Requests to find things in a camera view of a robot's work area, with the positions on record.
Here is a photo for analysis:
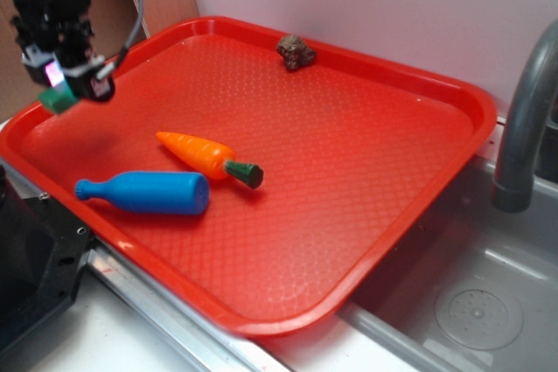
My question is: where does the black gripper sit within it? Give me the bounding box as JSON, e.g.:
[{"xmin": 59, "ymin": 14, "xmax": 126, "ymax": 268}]
[{"xmin": 11, "ymin": 0, "xmax": 115, "ymax": 102}]

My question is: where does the red plastic tray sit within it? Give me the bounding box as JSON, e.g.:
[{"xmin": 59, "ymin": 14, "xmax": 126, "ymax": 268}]
[{"xmin": 1, "ymin": 17, "xmax": 496, "ymax": 336}]

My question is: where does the brown lumpy rock toy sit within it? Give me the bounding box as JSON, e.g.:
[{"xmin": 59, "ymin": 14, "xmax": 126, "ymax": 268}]
[{"xmin": 276, "ymin": 34, "xmax": 316, "ymax": 71}]

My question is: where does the green rectangular block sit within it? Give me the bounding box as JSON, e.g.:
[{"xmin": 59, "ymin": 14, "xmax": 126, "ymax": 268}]
[{"xmin": 38, "ymin": 81, "xmax": 79, "ymax": 115}]

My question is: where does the blue toy bottle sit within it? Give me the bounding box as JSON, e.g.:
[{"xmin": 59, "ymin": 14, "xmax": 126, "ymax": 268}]
[{"xmin": 75, "ymin": 172, "xmax": 210, "ymax": 215}]

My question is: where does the grey toy sink basin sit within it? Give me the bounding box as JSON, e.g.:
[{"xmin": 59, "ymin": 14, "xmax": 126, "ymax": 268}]
[{"xmin": 262, "ymin": 126, "xmax": 557, "ymax": 371}]

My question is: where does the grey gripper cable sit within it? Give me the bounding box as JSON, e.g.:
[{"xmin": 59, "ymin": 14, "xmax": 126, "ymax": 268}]
[{"xmin": 96, "ymin": 0, "xmax": 146, "ymax": 79}]

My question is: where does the orange toy carrot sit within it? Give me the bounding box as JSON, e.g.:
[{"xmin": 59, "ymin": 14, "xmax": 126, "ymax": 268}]
[{"xmin": 155, "ymin": 132, "xmax": 264, "ymax": 189}]

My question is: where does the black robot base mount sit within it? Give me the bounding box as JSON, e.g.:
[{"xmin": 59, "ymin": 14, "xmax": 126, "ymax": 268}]
[{"xmin": 1, "ymin": 168, "xmax": 92, "ymax": 355}]

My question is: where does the grey sink faucet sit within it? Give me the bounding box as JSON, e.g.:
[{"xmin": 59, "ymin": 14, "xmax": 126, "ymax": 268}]
[{"xmin": 491, "ymin": 22, "xmax": 557, "ymax": 213}]

